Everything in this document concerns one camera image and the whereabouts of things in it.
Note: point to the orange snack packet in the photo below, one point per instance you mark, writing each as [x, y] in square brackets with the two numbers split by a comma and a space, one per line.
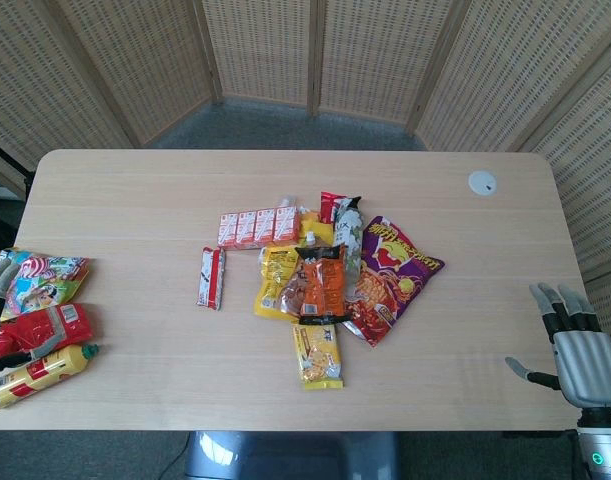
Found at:
[322, 287]

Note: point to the red white snack bar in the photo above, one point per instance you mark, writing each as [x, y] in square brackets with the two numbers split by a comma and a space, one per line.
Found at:
[211, 277]

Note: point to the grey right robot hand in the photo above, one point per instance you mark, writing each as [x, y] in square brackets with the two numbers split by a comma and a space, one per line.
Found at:
[585, 365]

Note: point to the white pouch top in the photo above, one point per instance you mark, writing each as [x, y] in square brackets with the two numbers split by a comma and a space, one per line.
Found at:
[289, 202]

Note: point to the small red packet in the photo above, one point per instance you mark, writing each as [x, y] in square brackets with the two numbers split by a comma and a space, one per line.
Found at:
[329, 206]

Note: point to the white black green pouch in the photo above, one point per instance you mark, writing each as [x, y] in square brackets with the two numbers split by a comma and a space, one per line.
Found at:
[349, 225]

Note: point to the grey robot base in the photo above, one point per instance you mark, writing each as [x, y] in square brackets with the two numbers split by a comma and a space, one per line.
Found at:
[290, 457]

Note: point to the orange juice box multipack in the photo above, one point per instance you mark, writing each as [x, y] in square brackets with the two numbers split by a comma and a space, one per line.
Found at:
[257, 229]

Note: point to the bamboo folding screen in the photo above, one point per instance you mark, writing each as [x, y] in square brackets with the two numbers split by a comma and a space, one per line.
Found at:
[375, 55]

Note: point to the colourful cartoon candy bag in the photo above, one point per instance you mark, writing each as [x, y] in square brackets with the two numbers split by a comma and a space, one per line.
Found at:
[50, 280]

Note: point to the yellow snack bag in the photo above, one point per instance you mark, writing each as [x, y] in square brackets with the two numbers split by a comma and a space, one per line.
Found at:
[270, 280]

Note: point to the small yellow cracker packet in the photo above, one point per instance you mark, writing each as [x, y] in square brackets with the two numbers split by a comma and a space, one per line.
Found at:
[317, 357]

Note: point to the yellow packet with green end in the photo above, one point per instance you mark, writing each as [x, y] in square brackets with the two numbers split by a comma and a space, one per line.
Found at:
[40, 375]

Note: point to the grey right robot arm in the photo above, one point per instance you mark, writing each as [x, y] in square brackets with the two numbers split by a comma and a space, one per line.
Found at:
[602, 445]

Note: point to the yellow pouch with white cap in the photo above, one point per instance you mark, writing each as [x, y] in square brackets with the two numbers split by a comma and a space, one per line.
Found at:
[315, 225]

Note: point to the purple chips bag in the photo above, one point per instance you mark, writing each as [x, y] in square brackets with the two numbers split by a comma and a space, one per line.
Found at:
[397, 280]

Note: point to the red foil snack packet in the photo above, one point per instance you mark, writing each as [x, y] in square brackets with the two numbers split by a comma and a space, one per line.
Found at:
[60, 320]

